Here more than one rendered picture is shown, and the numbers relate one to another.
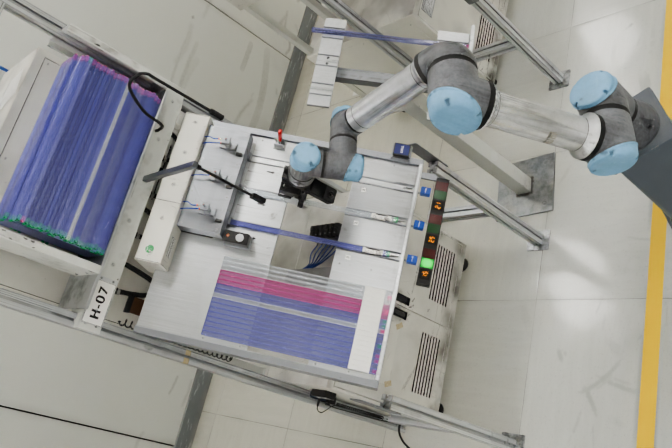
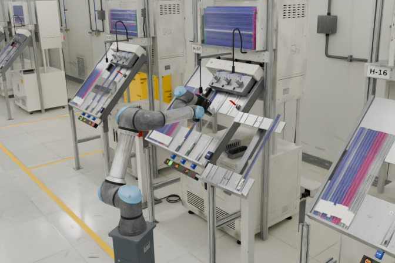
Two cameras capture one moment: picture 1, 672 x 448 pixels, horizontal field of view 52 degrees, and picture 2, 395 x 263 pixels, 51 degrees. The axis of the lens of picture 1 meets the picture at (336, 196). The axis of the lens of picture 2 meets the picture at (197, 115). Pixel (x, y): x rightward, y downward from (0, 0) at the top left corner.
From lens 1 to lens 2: 2.77 m
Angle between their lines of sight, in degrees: 71
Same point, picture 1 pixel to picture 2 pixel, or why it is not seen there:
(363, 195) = (204, 140)
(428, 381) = (191, 201)
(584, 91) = (130, 188)
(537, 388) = (158, 236)
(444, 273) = not seen: hidden behind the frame
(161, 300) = (203, 72)
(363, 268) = (179, 138)
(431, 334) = (204, 206)
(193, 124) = (252, 68)
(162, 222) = (218, 64)
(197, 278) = (204, 82)
